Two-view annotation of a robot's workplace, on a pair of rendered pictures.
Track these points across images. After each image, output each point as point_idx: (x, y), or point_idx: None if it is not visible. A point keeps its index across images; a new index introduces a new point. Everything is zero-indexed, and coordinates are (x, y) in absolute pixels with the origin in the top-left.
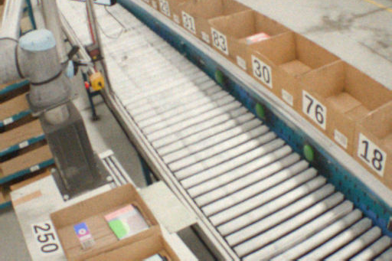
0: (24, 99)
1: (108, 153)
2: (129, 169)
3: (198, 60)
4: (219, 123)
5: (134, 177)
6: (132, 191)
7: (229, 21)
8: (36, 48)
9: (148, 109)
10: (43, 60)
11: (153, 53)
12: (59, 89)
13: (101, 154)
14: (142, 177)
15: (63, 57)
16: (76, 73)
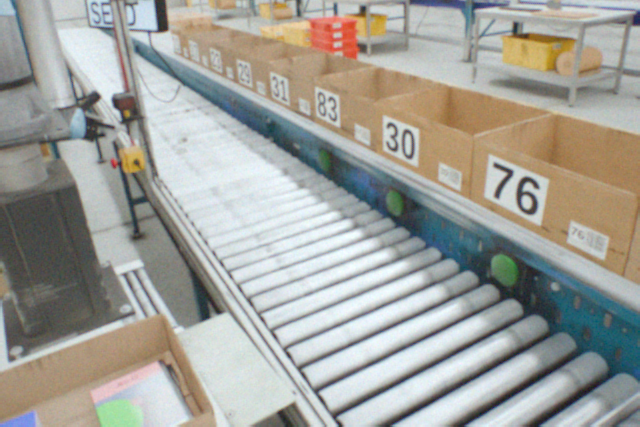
0: None
1: (133, 265)
2: (180, 307)
3: (291, 145)
4: (326, 224)
5: (185, 319)
6: (164, 333)
7: (341, 81)
8: None
9: (213, 204)
10: None
11: (226, 136)
12: (19, 112)
13: (120, 268)
14: (197, 318)
15: (64, 97)
16: (93, 138)
